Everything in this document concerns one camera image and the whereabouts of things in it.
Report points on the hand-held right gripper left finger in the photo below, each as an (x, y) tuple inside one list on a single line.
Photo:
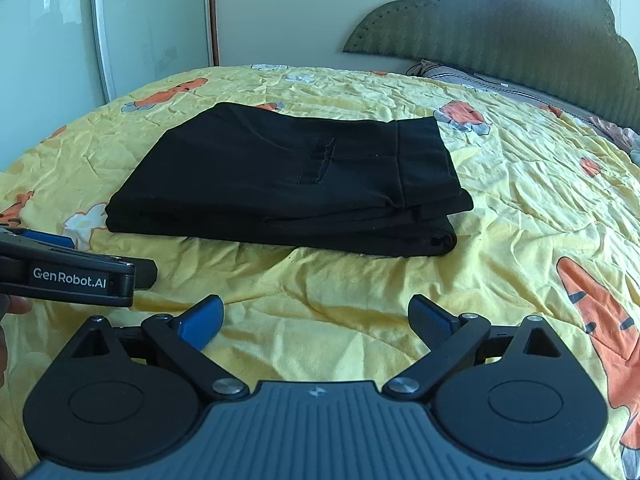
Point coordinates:
[(202, 322)]

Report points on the person's left hand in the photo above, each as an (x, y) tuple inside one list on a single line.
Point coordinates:
[(15, 305)]

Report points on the green padded headboard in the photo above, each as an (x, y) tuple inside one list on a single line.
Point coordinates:
[(510, 25)]

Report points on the yellow printed bedsheet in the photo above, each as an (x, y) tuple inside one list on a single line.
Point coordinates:
[(500, 240)]

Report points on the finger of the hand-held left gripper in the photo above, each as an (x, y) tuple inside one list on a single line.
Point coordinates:
[(47, 239), (145, 274)]

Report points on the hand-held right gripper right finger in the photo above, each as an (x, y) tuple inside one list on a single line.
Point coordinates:
[(430, 320)]

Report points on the pink crumpled cloth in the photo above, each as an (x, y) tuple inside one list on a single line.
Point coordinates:
[(616, 132)]

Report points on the grey printed bed pad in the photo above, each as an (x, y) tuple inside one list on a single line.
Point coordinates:
[(500, 85)]

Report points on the white sliding wardrobe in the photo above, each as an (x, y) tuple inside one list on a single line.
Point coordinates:
[(55, 35)]

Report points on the black pants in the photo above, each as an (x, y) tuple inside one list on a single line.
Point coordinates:
[(300, 180)]

